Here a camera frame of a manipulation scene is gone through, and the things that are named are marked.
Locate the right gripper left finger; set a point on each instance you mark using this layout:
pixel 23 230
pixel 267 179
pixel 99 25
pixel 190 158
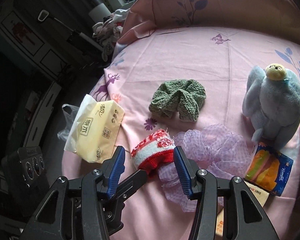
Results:
pixel 86 208

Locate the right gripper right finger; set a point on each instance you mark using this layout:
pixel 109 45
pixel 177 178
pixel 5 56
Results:
pixel 244 217

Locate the lilac mesh bath puff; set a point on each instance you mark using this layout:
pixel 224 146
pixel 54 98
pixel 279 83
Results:
pixel 216 149

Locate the green knitted cloth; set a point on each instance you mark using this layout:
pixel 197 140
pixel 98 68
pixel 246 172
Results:
pixel 185 97

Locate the yellow soft tissue pack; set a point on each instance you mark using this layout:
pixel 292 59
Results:
pixel 95 128

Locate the small orange tree tissue pack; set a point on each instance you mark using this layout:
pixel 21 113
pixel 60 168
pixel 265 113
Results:
pixel 260 195

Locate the blue orange Tempo tissue pack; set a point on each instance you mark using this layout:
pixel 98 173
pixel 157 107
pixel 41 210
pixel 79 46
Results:
pixel 270 169

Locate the black device with dials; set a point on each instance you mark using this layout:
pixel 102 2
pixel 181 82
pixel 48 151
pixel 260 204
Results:
pixel 23 167

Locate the clear plastic bag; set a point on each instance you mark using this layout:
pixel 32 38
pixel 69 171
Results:
pixel 69 112

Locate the pink floral bed sheet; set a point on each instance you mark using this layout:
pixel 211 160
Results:
pixel 220 59

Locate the blue plush bird toy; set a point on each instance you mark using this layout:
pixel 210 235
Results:
pixel 272 104

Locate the dark tv cabinet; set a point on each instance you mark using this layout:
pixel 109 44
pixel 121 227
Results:
pixel 31 76

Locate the pile of clothes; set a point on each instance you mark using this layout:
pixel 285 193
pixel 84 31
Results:
pixel 108 32

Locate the long pink floral pillow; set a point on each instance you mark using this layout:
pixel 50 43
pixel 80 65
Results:
pixel 279 18

